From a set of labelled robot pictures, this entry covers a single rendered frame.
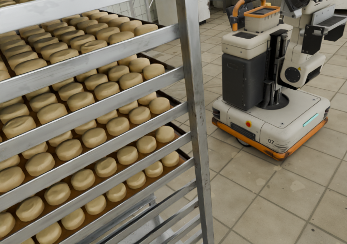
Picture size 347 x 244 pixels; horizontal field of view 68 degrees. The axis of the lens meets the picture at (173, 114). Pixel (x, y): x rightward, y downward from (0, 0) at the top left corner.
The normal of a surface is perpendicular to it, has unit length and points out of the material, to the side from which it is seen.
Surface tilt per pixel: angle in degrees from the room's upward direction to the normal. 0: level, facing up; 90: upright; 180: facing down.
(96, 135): 0
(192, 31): 90
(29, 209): 0
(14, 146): 90
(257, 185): 0
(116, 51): 90
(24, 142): 90
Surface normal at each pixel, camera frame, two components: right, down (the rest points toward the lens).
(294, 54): -0.78, 0.43
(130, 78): -0.12, -0.83
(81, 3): 0.59, 0.39
